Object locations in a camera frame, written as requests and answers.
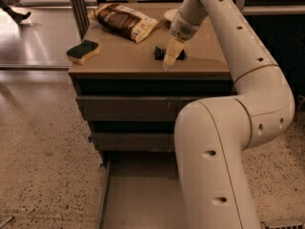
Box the brown chip bag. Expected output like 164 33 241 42
88 3 159 43

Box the brown drawer cabinet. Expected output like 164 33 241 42
69 3 234 161

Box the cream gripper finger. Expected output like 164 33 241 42
163 38 185 71

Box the green yellow sponge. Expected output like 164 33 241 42
67 40 99 65

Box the metal rod on floor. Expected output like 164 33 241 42
0 216 14 229

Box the middle drawer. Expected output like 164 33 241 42
91 133 174 152

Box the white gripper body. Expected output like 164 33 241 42
170 11 199 41

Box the white ceramic bowl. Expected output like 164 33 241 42
164 9 178 22

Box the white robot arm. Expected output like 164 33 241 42
164 0 295 229

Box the top drawer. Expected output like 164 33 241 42
76 95 196 122

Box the dark metal post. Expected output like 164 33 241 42
70 0 90 40

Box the person's foot in background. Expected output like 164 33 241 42
0 0 31 25

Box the floor vent grille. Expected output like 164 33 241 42
261 220 304 229

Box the open bottom drawer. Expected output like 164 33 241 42
99 156 188 229

